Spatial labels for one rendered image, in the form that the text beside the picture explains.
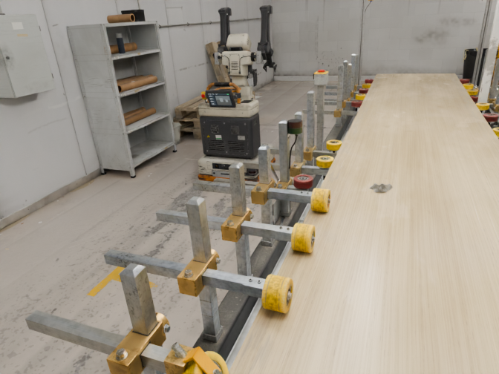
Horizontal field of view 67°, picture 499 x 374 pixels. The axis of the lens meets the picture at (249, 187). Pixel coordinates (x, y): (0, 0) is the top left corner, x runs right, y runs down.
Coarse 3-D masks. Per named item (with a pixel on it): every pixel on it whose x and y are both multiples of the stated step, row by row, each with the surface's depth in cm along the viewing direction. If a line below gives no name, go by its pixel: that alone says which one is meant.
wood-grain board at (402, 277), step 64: (384, 128) 215; (448, 128) 208; (384, 192) 141; (448, 192) 138; (320, 256) 106; (384, 256) 105; (448, 256) 103; (256, 320) 86; (320, 320) 84; (384, 320) 83; (448, 320) 82
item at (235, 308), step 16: (336, 128) 291; (320, 176) 222; (304, 208) 190; (288, 224) 163; (272, 240) 148; (256, 256) 142; (272, 256) 143; (256, 272) 133; (224, 304) 120; (240, 304) 119; (224, 320) 113; (240, 320) 117; (208, 336) 106; (224, 336) 108; (224, 352) 107
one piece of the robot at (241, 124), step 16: (208, 112) 352; (224, 112) 346; (240, 112) 340; (256, 112) 352; (208, 128) 359; (224, 128) 353; (240, 128) 347; (256, 128) 356; (208, 144) 366; (224, 144) 360; (240, 144) 354; (256, 144) 360
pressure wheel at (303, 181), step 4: (296, 176) 158; (300, 176) 158; (304, 176) 158; (308, 176) 157; (296, 180) 154; (300, 180) 154; (304, 180) 153; (308, 180) 153; (312, 180) 155; (296, 184) 154; (300, 184) 153; (304, 184) 153; (308, 184) 153; (312, 184) 155; (300, 188) 154; (304, 188) 154
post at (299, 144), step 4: (296, 112) 175; (300, 112) 174; (296, 116) 175; (300, 116) 174; (300, 136) 178; (296, 140) 180; (300, 140) 179; (296, 144) 180; (300, 144) 180; (296, 148) 181; (300, 148) 181; (296, 152) 182; (300, 152) 181; (296, 156) 183; (300, 156) 182; (296, 160) 184; (300, 160) 183
